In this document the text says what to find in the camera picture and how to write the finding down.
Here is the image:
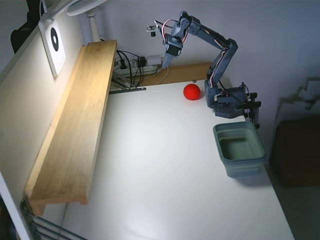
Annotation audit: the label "grey rectangular container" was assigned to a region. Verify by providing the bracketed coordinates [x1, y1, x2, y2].
[212, 121, 267, 179]

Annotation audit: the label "white desk lamp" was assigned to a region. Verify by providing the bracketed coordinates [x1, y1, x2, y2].
[39, 0, 108, 43]

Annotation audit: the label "white power adapter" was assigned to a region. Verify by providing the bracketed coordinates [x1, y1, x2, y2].
[146, 55, 162, 65]

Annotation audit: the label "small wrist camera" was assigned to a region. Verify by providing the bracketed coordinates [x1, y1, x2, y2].
[146, 24, 160, 38]

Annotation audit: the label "metal frame rails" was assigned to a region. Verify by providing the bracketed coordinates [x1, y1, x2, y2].
[19, 197, 88, 240]

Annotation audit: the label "black plug with cable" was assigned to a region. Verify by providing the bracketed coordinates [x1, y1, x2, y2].
[116, 49, 137, 87]

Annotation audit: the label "brown wooden board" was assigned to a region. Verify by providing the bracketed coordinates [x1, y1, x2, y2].
[139, 62, 216, 87]

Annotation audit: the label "pale angular fixture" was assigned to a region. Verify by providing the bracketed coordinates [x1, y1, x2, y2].
[276, 77, 320, 112]

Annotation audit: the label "white panel with black circle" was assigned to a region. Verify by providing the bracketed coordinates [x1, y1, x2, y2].
[38, 18, 67, 77]

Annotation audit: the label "red ball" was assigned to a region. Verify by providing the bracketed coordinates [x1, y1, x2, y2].
[183, 83, 201, 101]

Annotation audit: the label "black clamp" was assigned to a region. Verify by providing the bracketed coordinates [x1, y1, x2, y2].
[243, 99, 262, 130]

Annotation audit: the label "white power strip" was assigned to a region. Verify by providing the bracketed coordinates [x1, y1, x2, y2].
[113, 63, 163, 76]

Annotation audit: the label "blue-grey gripper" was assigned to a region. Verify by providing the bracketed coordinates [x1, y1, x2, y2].
[161, 34, 185, 69]

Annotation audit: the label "aluminium rail bracket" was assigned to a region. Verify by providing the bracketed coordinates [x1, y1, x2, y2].
[108, 77, 147, 95]

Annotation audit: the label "thin white cable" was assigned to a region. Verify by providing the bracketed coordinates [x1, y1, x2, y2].
[157, 62, 171, 85]

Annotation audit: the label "long wooden shelf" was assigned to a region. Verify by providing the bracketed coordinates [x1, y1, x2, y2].
[23, 39, 118, 217]

